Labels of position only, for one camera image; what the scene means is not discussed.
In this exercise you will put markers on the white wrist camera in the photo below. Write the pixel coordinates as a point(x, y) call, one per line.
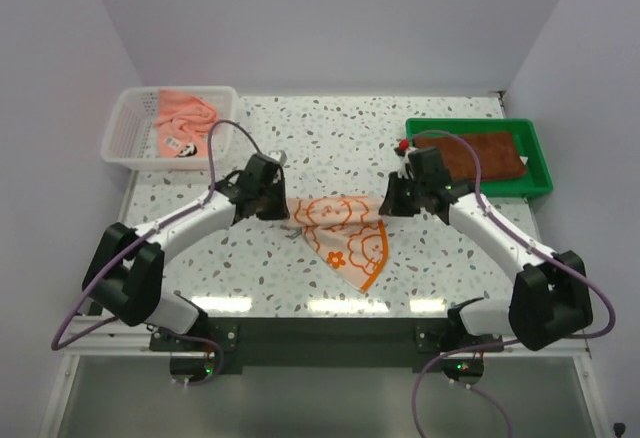
point(278, 155)
point(402, 150)

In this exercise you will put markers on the peach pink towel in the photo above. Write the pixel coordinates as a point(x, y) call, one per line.
point(182, 124)

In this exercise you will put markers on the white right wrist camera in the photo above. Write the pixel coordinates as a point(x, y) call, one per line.
point(402, 150)

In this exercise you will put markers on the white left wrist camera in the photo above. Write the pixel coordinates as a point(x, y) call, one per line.
point(278, 155)

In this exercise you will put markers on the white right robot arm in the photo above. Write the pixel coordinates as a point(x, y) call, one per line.
point(549, 300)

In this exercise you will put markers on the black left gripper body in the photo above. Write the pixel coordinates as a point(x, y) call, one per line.
point(271, 205)

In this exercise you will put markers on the white plastic laundry basket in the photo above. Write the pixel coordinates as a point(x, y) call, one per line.
point(131, 139)

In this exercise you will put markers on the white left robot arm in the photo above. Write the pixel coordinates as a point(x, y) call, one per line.
point(126, 273)

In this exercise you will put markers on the orange patterned cream towel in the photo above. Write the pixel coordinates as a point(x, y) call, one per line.
point(347, 233)

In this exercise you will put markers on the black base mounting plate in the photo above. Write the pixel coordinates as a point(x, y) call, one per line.
point(353, 342)

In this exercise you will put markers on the green plastic tray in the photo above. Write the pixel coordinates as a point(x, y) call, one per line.
point(512, 160)

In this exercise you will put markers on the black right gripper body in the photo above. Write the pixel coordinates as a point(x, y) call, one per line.
point(406, 198)

